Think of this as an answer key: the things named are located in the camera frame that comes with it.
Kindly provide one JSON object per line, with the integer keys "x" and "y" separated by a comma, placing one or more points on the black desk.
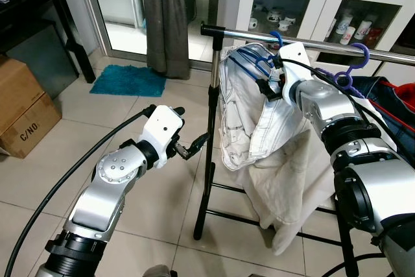
{"x": 45, "y": 4}

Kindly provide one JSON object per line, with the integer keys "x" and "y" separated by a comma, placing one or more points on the grey panel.
{"x": 45, "y": 56}

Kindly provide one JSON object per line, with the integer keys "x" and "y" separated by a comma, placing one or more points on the black chrome clothes rack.
{"x": 214, "y": 128}

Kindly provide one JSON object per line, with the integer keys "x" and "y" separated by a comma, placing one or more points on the purple plastic hanger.
{"x": 367, "y": 56}

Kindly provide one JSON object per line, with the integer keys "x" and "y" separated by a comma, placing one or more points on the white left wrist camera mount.
{"x": 162, "y": 128}

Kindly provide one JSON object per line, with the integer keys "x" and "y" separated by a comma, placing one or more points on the teal floor mat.
{"x": 126, "y": 81}

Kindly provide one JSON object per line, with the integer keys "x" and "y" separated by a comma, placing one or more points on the grey curtain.
{"x": 165, "y": 24}

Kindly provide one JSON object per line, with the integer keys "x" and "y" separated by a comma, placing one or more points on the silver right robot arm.
{"x": 363, "y": 186}

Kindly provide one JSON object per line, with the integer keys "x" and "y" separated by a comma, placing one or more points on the blue plastic hanger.
{"x": 280, "y": 39}

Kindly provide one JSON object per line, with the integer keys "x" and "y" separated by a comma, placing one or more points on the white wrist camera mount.
{"x": 295, "y": 60}
{"x": 162, "y": 128}

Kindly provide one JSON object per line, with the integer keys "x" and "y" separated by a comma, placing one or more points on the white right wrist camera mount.
{"x": 295, "y": 60}

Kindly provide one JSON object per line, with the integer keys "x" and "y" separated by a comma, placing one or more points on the blue denim garment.
{"x": 389, "y": 92}

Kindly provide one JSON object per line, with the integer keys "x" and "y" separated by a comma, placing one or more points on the cream jeans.
{"x": 285, "y": 173}

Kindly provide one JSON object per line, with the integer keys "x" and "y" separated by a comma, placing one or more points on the small printed cardboard box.
{"x": 35, "y": 131}

